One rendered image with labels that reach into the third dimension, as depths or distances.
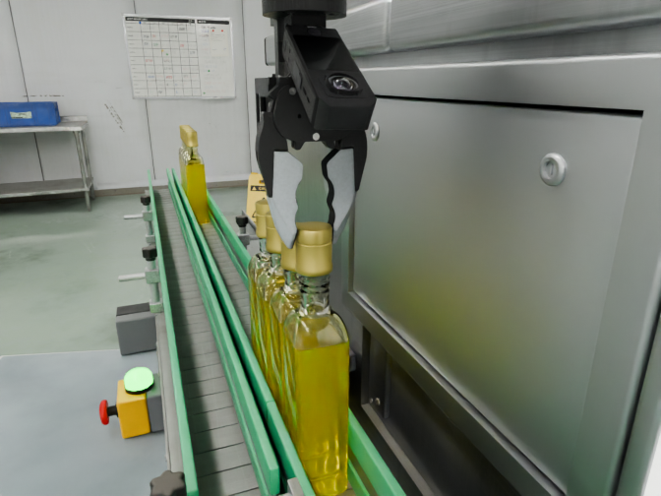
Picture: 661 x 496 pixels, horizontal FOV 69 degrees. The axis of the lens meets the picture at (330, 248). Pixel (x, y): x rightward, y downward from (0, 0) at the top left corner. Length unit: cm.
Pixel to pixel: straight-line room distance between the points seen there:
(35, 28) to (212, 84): 187
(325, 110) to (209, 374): 54
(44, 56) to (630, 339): 624
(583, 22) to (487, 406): 32
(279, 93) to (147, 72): 589
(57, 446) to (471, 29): 84
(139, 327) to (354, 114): 84
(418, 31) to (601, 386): 36
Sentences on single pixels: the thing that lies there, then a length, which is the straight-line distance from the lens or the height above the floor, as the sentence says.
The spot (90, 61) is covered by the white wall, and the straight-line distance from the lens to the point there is 632.
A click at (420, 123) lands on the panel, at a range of 51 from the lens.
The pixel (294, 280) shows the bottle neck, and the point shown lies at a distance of 51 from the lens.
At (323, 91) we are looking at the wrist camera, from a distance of 35.
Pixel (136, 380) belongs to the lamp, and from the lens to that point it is 87.
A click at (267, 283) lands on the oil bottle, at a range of 57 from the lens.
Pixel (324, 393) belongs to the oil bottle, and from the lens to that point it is 50.
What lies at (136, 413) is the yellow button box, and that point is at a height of 80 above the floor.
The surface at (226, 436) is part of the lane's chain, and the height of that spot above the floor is 88.
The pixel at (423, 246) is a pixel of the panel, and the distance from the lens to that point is 52.
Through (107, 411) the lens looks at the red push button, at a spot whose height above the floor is 79.
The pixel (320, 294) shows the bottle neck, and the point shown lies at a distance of 46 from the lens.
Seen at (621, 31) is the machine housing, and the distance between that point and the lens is 38.
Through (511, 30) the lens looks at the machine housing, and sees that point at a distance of 42.
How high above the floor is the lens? 131
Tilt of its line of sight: 19 degrees down
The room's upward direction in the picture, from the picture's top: straight up
